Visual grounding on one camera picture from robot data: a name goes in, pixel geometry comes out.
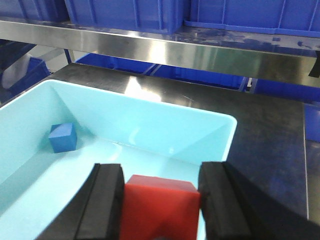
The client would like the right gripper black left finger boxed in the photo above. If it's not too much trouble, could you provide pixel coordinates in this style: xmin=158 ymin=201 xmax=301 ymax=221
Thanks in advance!
xmin=37 ymin=163 xmax=125 ymax=240

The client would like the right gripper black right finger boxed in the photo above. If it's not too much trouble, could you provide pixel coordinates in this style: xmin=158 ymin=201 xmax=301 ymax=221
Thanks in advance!
xmin=198 ymin=161 xmax=320 ymax=240

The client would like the red cube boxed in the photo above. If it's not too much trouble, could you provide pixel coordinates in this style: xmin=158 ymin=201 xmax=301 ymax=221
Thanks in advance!
xmin=119 ymin=174 xmax=201 ymax=240

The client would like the small blue cube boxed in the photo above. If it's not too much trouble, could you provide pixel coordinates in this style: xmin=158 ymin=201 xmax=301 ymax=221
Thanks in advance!
xmin=48 ymin=122 xmax=78 ymax=153

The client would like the light cyan plastic tub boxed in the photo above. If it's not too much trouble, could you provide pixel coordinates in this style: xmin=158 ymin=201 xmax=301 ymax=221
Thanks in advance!
xmin=0 ymin=80 xmax=237 ymax=240

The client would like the blue crate with label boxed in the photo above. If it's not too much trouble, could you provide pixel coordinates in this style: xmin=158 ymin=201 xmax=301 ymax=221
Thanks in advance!
xmin=184 ymin=0 xmax=320 ymax=38

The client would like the blue crate centre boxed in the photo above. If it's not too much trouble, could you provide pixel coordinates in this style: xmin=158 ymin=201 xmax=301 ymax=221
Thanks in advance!
xmin=65 ymin=0 xmax=191 ymax=35

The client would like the blue crate left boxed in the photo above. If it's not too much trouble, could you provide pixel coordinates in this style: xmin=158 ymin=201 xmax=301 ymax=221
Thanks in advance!
xmin=0 ymin=0 xmax=69 ymax=22

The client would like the steel shelf front rail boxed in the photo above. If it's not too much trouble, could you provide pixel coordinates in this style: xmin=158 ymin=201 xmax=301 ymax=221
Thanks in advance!
xmin=0 ymin=17 xmax=320 ymax=87

